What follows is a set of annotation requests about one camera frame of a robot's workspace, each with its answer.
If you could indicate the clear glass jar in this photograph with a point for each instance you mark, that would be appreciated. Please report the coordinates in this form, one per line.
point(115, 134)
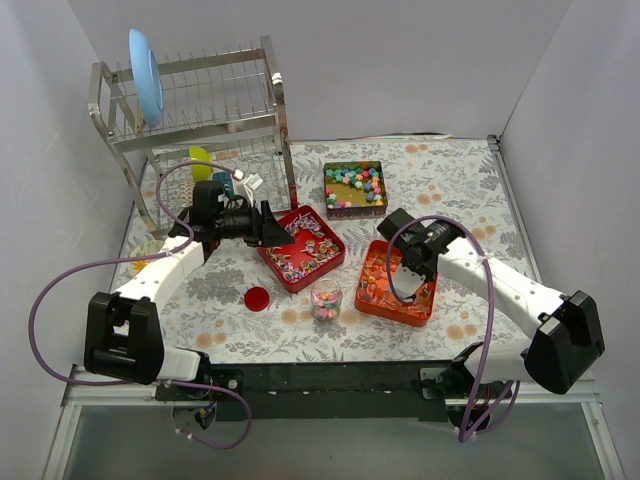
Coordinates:
point(326, 299)

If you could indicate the red tray swirl lollipops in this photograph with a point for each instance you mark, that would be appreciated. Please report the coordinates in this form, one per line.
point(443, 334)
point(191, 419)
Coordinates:
point(317, 250)

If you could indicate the blue plate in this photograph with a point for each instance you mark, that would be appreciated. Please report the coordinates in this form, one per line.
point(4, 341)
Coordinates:
point(146, 77)

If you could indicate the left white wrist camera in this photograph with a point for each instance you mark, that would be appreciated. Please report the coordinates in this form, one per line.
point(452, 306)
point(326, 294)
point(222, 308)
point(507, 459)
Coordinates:
point(248, 186)

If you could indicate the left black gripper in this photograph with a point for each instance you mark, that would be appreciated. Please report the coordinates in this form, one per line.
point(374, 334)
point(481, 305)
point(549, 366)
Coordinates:
point(263, 223)

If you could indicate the floral table mat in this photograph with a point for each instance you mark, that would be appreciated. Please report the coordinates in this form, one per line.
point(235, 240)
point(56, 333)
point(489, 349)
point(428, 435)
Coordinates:
point(455, 178)

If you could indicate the steel dish rack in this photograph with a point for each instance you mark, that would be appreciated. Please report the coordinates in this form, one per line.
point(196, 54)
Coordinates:
point(232, 104)

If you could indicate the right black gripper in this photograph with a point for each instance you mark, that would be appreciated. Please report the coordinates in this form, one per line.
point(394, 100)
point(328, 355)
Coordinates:
point(417, 265)

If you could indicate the floral painted small plate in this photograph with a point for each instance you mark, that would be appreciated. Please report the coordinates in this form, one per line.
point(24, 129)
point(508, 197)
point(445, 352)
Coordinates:
point(146, 248)

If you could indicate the teal white cup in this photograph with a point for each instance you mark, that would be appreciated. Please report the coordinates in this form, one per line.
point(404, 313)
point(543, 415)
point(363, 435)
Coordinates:
point(226, 180)

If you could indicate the orange tray clear lollipops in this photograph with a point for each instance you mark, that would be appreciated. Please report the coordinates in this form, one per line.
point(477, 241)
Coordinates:
point(373, 296)

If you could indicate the patterned beige cup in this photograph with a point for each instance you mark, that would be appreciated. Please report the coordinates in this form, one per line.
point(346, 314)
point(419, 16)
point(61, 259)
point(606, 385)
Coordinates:
point(186, 193)

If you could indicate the red jar lid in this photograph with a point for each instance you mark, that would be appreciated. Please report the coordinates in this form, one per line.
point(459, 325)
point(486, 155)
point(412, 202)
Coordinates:
point(257, 299)

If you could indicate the dark tin star candies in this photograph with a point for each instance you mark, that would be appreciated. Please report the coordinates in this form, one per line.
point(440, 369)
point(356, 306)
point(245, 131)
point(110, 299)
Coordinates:
point(355, 190)

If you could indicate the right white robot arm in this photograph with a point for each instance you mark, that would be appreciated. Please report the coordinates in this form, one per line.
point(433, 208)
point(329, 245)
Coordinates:
point(563, 332)

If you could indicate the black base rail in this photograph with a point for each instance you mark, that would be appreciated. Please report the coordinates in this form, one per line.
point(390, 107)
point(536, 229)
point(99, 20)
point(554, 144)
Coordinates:
point(422, 390)

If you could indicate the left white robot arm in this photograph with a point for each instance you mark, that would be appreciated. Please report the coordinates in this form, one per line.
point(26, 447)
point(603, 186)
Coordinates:
point(124, 339)

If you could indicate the lime green bowl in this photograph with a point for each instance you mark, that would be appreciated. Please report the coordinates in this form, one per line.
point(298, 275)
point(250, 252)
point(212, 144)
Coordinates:
point(202, 169)

